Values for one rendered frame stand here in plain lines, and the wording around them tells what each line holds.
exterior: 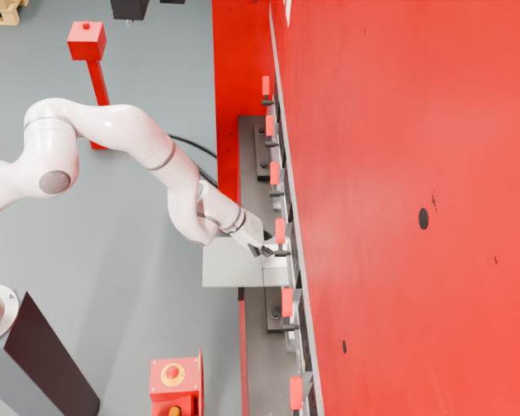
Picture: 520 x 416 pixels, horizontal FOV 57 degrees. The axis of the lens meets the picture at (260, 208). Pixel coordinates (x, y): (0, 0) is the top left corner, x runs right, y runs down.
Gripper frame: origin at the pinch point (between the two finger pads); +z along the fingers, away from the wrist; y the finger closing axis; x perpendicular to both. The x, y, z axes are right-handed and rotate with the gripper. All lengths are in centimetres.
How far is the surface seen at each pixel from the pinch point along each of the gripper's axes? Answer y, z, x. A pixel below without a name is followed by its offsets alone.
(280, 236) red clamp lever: -13.4, -16.3, -15.4
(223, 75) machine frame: 84, -9, 9
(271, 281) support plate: -9.0, 6.0, 3.2
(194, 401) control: -34, 13, 41
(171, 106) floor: 198, 48, 108
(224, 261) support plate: -1.6, -3.1, 14.1
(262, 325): -17.5, 13.9, 13.3
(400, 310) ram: -63, -57, -54
